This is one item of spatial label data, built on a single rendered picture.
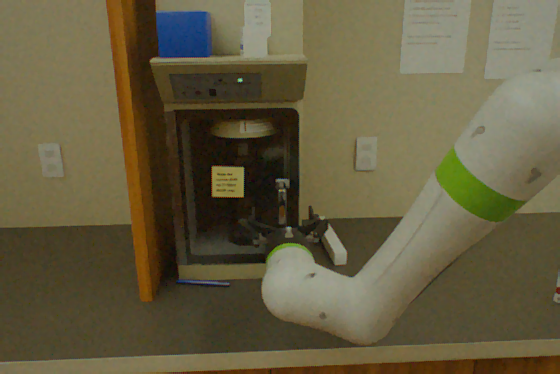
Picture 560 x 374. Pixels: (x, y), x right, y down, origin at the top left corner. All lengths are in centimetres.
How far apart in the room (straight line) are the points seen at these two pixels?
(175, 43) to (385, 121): 84
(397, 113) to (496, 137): 105
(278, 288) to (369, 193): 96
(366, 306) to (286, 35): 62
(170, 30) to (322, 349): 71
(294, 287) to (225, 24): 61
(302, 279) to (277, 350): 29
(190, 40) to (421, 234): 60
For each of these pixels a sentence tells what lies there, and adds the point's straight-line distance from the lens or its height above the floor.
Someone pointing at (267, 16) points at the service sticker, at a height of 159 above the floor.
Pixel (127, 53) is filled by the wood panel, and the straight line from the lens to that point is 106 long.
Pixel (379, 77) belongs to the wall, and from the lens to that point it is 160.
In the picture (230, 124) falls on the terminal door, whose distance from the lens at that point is 112.
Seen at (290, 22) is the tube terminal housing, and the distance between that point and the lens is 112.
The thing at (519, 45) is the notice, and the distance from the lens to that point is 176.
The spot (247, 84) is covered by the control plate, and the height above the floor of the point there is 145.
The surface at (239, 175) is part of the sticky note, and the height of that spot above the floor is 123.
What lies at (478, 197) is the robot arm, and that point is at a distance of 63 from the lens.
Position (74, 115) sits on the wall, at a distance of 167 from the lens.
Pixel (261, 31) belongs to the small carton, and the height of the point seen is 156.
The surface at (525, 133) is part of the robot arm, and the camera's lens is 59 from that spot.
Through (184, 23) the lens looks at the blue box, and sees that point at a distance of 101.
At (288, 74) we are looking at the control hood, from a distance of 103.
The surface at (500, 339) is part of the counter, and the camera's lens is 115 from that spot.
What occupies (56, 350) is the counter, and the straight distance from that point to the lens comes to 114.
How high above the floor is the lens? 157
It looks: 19 degrees down
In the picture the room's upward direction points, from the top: straight up
